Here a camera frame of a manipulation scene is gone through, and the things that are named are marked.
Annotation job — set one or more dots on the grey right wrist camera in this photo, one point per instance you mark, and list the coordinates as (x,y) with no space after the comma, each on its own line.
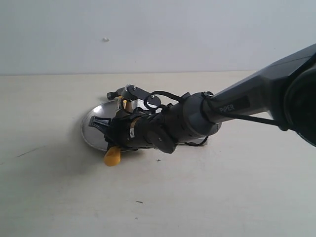
(136,97)

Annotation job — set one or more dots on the red dome push button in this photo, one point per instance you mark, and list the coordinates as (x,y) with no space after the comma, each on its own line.
(196,142)

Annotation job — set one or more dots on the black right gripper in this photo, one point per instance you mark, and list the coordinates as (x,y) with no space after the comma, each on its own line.
(159,131)

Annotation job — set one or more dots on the black yellow claw hammer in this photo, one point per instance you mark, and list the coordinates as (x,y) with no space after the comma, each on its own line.
(117,134)

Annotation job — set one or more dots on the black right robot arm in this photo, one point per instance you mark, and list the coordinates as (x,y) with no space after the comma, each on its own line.
(282,94)

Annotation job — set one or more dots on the round metal plate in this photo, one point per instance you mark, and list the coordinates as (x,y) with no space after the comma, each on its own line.
(92,136)

